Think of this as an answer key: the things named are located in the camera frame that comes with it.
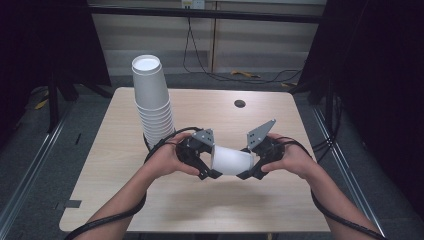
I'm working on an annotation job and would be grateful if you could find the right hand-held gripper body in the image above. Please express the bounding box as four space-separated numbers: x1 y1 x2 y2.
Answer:
242 118 286 168

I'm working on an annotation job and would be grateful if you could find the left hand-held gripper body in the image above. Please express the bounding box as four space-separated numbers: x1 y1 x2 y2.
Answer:
175 128 216 168

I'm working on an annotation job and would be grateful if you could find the white paper cup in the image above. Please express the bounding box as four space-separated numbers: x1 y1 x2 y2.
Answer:
210 145 255 177

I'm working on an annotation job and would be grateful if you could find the stack of white cups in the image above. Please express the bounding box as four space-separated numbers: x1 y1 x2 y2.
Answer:
131 54 177 151

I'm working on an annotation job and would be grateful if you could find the person's right hand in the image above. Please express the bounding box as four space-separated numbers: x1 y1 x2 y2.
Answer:
260 132 318 180

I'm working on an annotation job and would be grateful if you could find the person's left hand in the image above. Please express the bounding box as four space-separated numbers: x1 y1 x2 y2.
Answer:
143 132 201 179

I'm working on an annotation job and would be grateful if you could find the yellow strip on floor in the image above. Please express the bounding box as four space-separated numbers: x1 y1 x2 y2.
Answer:
230 69 262 80

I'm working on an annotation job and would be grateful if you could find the black curtain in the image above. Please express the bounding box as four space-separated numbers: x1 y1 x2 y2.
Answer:
296 0 424 211
0 0 112 151

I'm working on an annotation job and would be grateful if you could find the black horizontal bar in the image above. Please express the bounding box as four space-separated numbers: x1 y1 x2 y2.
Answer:
87 4 322 24

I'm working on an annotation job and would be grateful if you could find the black metal stand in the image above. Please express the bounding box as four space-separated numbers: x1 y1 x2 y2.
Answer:
46 71 79 134

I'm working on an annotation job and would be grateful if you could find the yellow tape piece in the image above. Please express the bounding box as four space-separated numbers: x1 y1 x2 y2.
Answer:
34 90 50 111

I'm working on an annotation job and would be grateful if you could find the black cable bundle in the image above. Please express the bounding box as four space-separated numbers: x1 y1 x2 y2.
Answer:
311 96 346 164

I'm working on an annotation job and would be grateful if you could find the thin black wall cable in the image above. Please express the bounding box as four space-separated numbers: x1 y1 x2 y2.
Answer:
181 16 304 85

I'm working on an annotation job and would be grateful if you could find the metal floor rail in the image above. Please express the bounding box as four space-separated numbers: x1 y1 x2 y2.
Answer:
310 105 388 236
0 108 73 231

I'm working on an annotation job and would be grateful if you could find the white wall socket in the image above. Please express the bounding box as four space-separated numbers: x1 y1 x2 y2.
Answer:
181 0 206 10

